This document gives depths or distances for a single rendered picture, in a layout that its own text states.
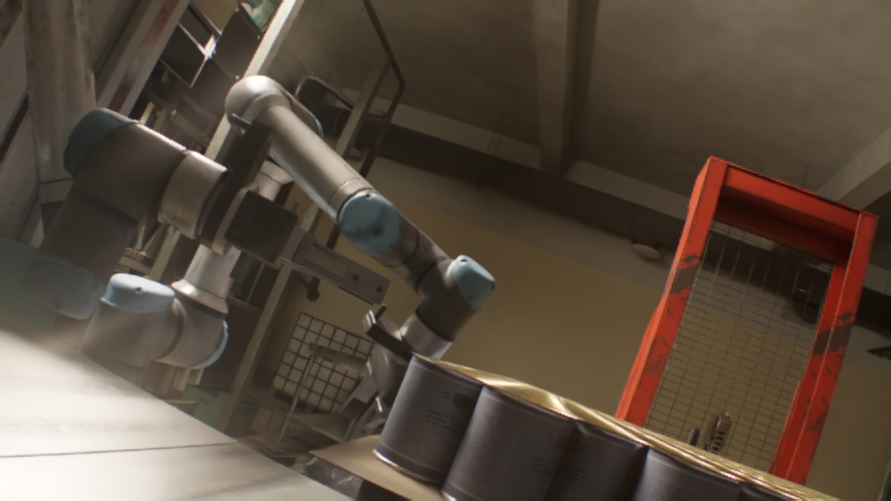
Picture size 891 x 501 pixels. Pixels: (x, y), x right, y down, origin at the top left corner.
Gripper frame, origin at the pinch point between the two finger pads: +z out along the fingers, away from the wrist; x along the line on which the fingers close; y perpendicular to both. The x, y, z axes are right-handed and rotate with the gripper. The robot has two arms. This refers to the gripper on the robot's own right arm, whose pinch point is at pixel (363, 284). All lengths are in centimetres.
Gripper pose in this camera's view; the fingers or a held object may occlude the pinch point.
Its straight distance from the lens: 63.9
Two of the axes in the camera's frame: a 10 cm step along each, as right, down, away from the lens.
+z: 8.8, 4.6, 1.3
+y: -4.4, 8.9, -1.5
